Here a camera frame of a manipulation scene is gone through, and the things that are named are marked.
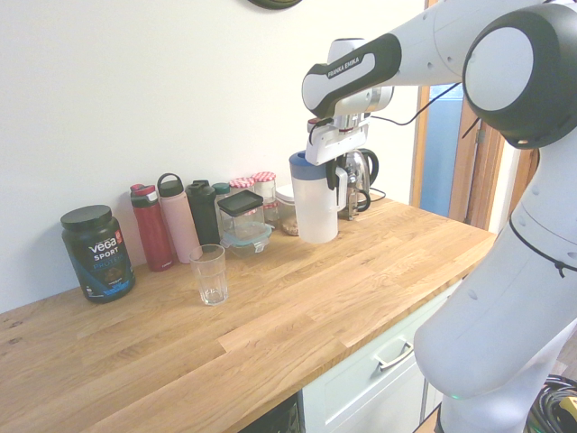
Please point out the wooden door frame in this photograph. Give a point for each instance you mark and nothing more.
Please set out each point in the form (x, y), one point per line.
(473, 180)

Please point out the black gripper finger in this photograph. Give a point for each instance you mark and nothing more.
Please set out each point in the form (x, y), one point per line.
(332, 176)
(346, 162)

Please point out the dark round wall object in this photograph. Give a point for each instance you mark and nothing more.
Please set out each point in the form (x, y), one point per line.
(275, 3)

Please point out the small jar red checkered lid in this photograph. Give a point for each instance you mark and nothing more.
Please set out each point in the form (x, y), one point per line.
(270, 209)

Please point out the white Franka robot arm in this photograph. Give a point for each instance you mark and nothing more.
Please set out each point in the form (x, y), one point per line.
(496, 293)

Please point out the black Vega protein tub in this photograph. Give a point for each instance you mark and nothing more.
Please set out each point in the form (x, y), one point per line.
(99, 257)

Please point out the white cabinet drawer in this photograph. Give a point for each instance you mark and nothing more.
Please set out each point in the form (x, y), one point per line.
(360, 388)

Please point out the glass French press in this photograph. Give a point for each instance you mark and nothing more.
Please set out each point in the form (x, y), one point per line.
(356, 203)

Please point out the clear drinking glass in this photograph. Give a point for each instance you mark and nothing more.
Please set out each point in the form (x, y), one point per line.
(209, 279)

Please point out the red water bottle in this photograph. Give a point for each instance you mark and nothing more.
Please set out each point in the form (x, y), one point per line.
(153, 234)

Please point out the jar with green lid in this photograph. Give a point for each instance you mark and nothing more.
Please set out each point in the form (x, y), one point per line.
(221, 187)

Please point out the black steel dishwasher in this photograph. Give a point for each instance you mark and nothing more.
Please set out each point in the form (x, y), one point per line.
(284, 419)

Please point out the square container dark lid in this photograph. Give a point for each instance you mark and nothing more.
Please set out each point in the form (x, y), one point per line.
(239, 203)

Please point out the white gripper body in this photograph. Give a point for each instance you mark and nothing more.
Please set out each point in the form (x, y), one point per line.
(333, 146)

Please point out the steel and glass kettle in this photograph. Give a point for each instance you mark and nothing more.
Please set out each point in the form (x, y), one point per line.
(363, 167)

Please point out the black shaker bottle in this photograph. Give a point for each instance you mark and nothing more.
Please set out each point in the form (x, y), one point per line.
(203, 212)

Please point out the translucent pitcher blue lid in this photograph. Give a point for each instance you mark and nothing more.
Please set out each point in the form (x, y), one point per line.
(315, 212)

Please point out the pink water bottle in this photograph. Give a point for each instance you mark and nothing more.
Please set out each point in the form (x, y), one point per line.
(178, 225)

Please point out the glass food container teal lid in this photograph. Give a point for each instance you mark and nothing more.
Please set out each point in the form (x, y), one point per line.
(245, 241)

